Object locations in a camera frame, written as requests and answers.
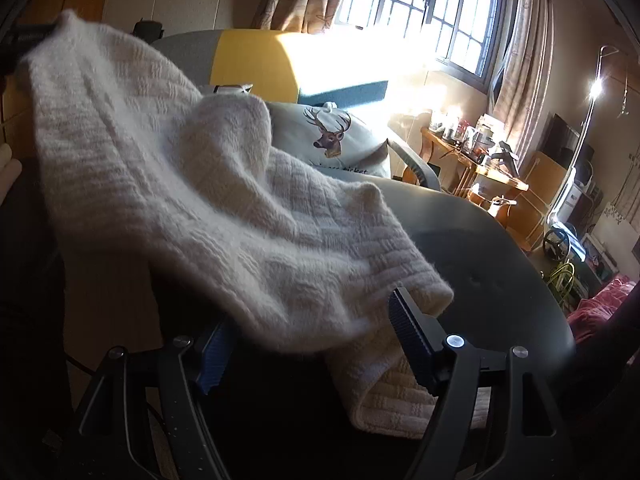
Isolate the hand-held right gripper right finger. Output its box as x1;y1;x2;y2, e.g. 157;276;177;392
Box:
387;287;568;480

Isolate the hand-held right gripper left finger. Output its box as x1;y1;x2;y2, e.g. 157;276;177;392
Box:
65;317;241;480

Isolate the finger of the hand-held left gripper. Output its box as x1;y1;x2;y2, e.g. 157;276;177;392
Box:
0;22;57;77

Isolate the white knit sweater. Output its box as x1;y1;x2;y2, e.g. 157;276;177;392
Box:
15;10;493;441

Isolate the black padded bolster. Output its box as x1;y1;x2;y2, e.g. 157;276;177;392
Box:
134;19;167;43

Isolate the black round wheel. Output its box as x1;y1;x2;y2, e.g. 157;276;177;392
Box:
542;230;571;261

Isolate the wooden side table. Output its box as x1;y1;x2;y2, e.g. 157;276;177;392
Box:
402;125;531;211

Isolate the red blanket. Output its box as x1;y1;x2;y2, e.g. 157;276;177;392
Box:
567;277;640;346

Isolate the cluster of small jars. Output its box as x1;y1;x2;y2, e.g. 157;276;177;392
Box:
430;110;501;156

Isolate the deer print pillow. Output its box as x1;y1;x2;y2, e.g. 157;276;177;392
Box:
267;101;393;178

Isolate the grey yellow blue sofa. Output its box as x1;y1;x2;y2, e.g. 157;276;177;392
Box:
135;27;443;193

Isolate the white floral box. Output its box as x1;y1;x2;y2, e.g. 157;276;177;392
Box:
602;202;631;226

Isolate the black television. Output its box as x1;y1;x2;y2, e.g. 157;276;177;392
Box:
542;112;596;171

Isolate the white floor lamp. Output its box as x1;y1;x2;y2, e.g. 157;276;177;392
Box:
550;45;621;226

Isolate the barred window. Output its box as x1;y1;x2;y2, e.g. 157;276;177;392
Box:
335;0;516;91

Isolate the green wire rack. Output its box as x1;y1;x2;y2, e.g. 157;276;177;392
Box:
550;262;581;301

